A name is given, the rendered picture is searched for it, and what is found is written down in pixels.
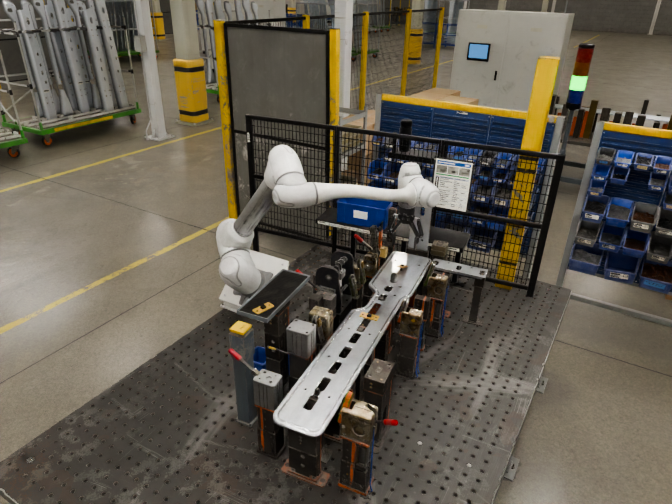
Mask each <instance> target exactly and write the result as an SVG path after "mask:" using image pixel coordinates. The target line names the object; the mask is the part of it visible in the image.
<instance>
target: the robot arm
mask: <svg viewBox="0 0 672 504"><path fill-rule="evenodd" d="M337 198H357V199H367V200H377V201H387V202H398V205H399V214H396V213H394V214H393V215H392V220H391V223H390V225H389V227H388V229H387V231H388V232H390V233H391V237H390V238H391V239H392V246H394V245H395V236H396V232H395V230H396V228H397V227H398V226H399V225H400V224H401V223H402V224H407V225H410V227H411V228H412V230H413V232H414V234H415V238H414V251H415V250H416V248H417V244H418V243H419V238H422V237H423V230H422V226H421V222H420V220H421V218H420V217H419V218H417V217H415V215H414V214H415V207H416V206H417V207H424V208H433V207H435V206H436V205H437V204H438V203H439V200H440V192H439V190H438V188H437V187H436V186H435V185H434V184H433V183H431V182H430V181H428V180H426V179H423V177H422V175H421V170H420V167H419V165H418V164H416V163H412V162H407V163H404V164H403V165H402V166H401V168H400V172H399V177H398V189H396V190H392V189H382V188H375V187H368V186H360V185H352V184H330V183H317V182H307V181H306V179H305V177H304V172H303V168H302V165H301V162H300V160H299V158H298V156H297V154H296V153H295V151H294V150H293V149H292V148H290V147H288V146H287V145H278V146H275V147H274V148H273V149H272V150H271V151H270V153H269V156H268V162H267V166H266V170H265V173H264V180H263V182H262V183H261V185H260V186H259V188H258V189H257V190H256V192H255V193H254V195H253V196H252V198H251V199H250V201H249V202H248V204H247V205H246V207H245V208H244V209H243V211H242V212H241V214H240V215H239V217H238V218H237V219H226V220H224V221H222V222H221V223H220V224H219V226H218V228H217V231H216V241H217V247H218V252H219V255H220V258H221V262H220V265H219V274H220V277H221V279H222V280H223V282H224V283H225V284H227V285H228V286H229V287H231V288H232V289H234V290H233V294H234V295H239V296H241V297H240V301H239V304H240V305H243V304H244V303H245V302H246V301H247V300H248V299H250V298H251V297H252V296H253V295H254V294H255V293H256V292H257V291H258V290H260V289H261V288H262V287H263V286H264V285H265V284H266V283H267V282H268V281H270V280H271V278H272V277H273V273H271V272H265V271H263V270H260V269H257V268H256V267H255V264H254V262H253V260H252V257H251V255H250V250H249V249H250V247H251V243H252V240H253V238H254V231H253V230H254V229H255V227H256V226H257V225H258V223H259V222H260V221H261V219H262V218H263V217H264V215H265V214H266V212H267V211H268V210H269V208H270V207H271V206H272V204H273V203H275V204H276V205H278V206H280V207H285V208H302V207H308V206H312V205H317V204H320V203H323V202H326V201H329V200H333V199H337ZM397 217H398V218H399V220H400V221H399V222H398V223H397V225H396V226H395V227H394V228H393V229H391V228H392V226H393V223H394V221H395V219H396V218H397ZM414 220H415V221H416V222H417V227H418V231H419V233H418V231H417V229H416V227H415V225H414V222H413V221H414Z"/></svg>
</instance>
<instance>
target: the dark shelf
mask: <svg viewBox="0 0 672 504"><path fill-rule="evenodd" d="M315 223H316V224H321V225H326V226H331V227H336V228H342V229H346V230H351V231H356V232H360V233H365V234H370V235H371V230H370V229H369V227H364V226H359V225H353V224H347V223H342V222H337V208H333V207H330V208H328V209H327V210H326V211H325V212H324V213H322V214H321V215H320V216H319V217H318V218H316V219H315ZM409 226H410V225H407V224H402V223H401V224H400V225H399V226H398V227H397V228H396V236H395V240H400V241H405V242H408V236H409ZM470 236H471V234H470V233H465V232H460V231H454V230H449V229H444V228H439V227H433V226H431V228H430V237H429V245H428V246H429V247H431V246H432V244H433V242H434V240H440V241H445V242H448V250H449V251H454V252H458V253H463V251H464V249H465V247H466V245H467V243H468V241H469V239H470Z"/></svg>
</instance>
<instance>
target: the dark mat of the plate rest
mask: <svg viewBox="0 0 672 504"><path fill-rule="evenodd" d="M306 278H307V276H303V275H299V274H295V273H291V272H287V271H282V272H281V273H280V274H279V275H278V276H276V277H275V278H274V279H273V280H272V281H271V282H270V283H269V284H268V285H267V286H266V287H264V288H263V289H262V290H261V291H260V292H259V293H258V294H257V295H256V296H254V297H253V298H252V299H251V300H250V301H249V302H248V303H247V304H246V305H245V306H243V307H242V308H241V309H240V310H239V311H243V312H246V313H250V314H253V315H257V316H260V317H264V318H268V317H269V316H270V315H271V314H272V313H273V312H274V311H275V310H276V309H277V308H278V307H279V306H280V305H281V304H282V303H283V302H284V301H285V300H286V299H287V298H288V297H289V296H290V295H291V294H292V293H293V292H294V290H295V289H296V288H297V287H298V286H299V285H300V284H301V283H302V282H303V281H304V280H305V279H306ZM267 302H269V303H271V304H273V305H274V307H272V308H270V309H268V310H266V311H264V312H262V313H260V314H256V313H254V312H253V311H252V310H253V309H255V308H257V307H259V306H261V305H263V304H265V303H267Z"/></svg>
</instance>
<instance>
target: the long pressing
mask: <svg viewBox="0 0 672 504"><path fill-rule="evenodd" d="M395 260H396V261H395ZM431 262H432V260H431V259H430V258H427V257H423V256H418V255H413V254H408V253H404V252H399V251H393V252H392V253H391V254H390V256H389V257H388V258H387V260H386V261H385V262H384V264H383V265H382V266H381V267H380V269H379V270H378V271H377V273H376V274H375V275H374V277H373V278H372V279H371V281H370V282H369V288H370V289H371V290H372V292H373V293H374V295H373V297H372V298H371V300H370V301H369V302H368V304H367V305H366V306H365V307H362V308H357V309H353V310H351V311H350V312H349V313H348V314H347V316H346V317H345V318H344V320H343V321H342V322H341V324H340V325H339V326H338V328H337V329H336V330H335V332H334V333H333V334H332V336H331V337H330V338H329V340H328V341H327V342H326V344H325V345H324V346H323V348H322V349H321V350H320V352H319V353H318V354H317V356H316V357H315V358H314V360H313V361H312V362H311V363H310V365H309V366H308V367H307V369H306V370H305V371H304V373H303V374H302V375H301V377H300V378H299V379H298V381H297V382H296V383H295V385H294V386H293V387H292V389H291V390H290V391H289V393H288V394H287V395H286V397H285V398H284V399H283V401H282V402H281V403H280V405H279V406H278V407H277V409H276V410H275V411H274V413H273V421H274V422H275V424H277V425H279V426H281V427H284V428H287V429H290V430H292V431H295V432H298V433H300V434H303V435H306V436H309V437H318V436H320V435H322V434H323V433H324V432H325V430H326V428H327V427H328V425H329V423H330V422H331V420H332V418H333V417H334V415H335V413H336V412H337V410H338V409H339V407H340V405H341V404H342V399H343V397H344V396H345V394H346V393H347V392H348V391H349V390H350V389H351V387H352V385H353V384H354V382H355V380H356V379H357V377H358V375H359V374H360V372H361V370H362V369H363V367H364V366H365V364H366V362H367V361H368V359H369V357H370V356H371V354H372V352H373V351H374V349H375V347H376V346H377V344H378V342H379V341H380V339H381V337H382V336H383V334H384V332H385V331H386V329H387V328H388V326H389V324H390V323H391V321H392V319H393V318H394V316H395V314H396V313H397V311H398V309H399V308H400V306H401V303H402V301H403V300H404V299H405V297H408V298H411V297H412V296H413V294H414V293H415V291H416V289H417V288H418V286H419V284H420V283H421V281H422V279H423V277H424V276H425V274H426V272H427V271H428V267H429V265H430V263H431ZM401 264H404V265H406V266H408V267H406V268H402V270H400V269H401V268H400V267H397V266H398V265H401ZM418 265H420V266H418ZM393 272H395V273H396V274H397V282H396V283H392V282H390V279H391V274H392V273H393ZM387 286H389V287H392V290H391V291H390V292H388V291H385V289H386V287H387ZM381 295H386V296H387V297H386V299H385V300H384V301H381V300H378V299H379V297H380V296H381ZM394 295H396V296H394ZM374 304H380V305H381V306H380V308H379V309H378V310H377V312H376V313H375V315H377V316H379V319H378V320H377V321H374V320H370V319H368V320H370V322H369V324H368V325H367V327H366V328H365V330H364V331H363V332H358V331H357V329H358V328H359V326H360V325H361V323H362V322H363V320H364V319H366V318H363V317H359V315H360V314H361V312H365V313H369V312H370V310H371V309H372V307H373V306H374ZM348 328H350V329H348ZM354 334H360V335H361V336H360V337H359V339H358V340H357V342H356V343H355V344H353V343H350V342H349V341H350V339H351V338H352V336H353V335H354ZM369 334H371V335H369ZM345 347H348V348H351V351H350V352H349V354H348V355H347V357H346V358H341V357H339V355H340V354H341V352H342V351H343V349H344V348H345ZM328 356H330V357H328ZM335 362H338V363H341V366H340V367H339V369H338V370H337V372H336V373H335V374H331V373H329V372H328V371H329V370H330V368H331V367H332V365H333V364H334V363H335ZM324 378H327V379H330V382H329V384H328V385H327V387H326V388H325V390H324V391H320V392H321V393H320V395H319V396H317V395H314V389H315V388H316V387H318V385H319V384H320V383H321V381H322V380H323V379H324ZM305 389H306V390H305ZM311 396H315V397H318V398H319V399H318V400H317V402H316V403H315V405H314V406H313V408H312V409H311V410H306V409H304V408H303V407H304V406H305V404H306V403H307V401H308V400H309V398H310V397H311ZM328 397H330V398H328Z"/></svg>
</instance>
